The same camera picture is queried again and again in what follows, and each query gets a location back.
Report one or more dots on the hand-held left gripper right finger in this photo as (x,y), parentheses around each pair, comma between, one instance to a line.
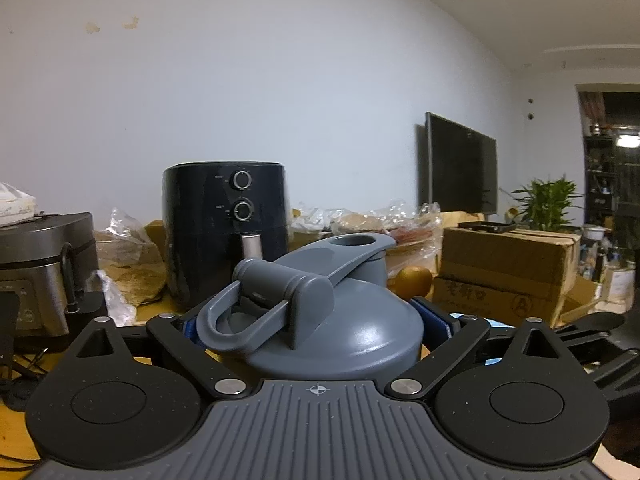
(437,321)

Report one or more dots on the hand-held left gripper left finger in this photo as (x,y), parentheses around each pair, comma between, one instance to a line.
(189,330)

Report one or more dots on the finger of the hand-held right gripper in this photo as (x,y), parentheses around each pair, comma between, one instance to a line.
(600,325)

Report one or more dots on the orange fruit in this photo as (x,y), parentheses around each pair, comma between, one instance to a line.
(414,282)

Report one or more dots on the large cardboard box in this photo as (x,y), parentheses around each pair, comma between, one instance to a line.
(505,270)

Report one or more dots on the clear bag of flatbread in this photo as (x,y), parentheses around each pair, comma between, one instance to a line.
(127,270)

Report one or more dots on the black air fryer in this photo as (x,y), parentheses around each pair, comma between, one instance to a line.
(220,240)

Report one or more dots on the clear plastic bag of food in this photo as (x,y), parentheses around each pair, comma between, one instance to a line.
(400,232)

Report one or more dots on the green potted plant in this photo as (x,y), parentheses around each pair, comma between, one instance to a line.
(547,205)

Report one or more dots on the black flat television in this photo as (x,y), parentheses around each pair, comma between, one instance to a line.
(460,165)

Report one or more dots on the grey rice cooker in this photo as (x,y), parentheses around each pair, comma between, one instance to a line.
(40,270)

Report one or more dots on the white tissue pack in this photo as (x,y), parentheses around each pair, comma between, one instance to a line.
(15,205)

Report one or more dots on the black plastic frame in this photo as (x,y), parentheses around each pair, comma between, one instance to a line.
(485,226)

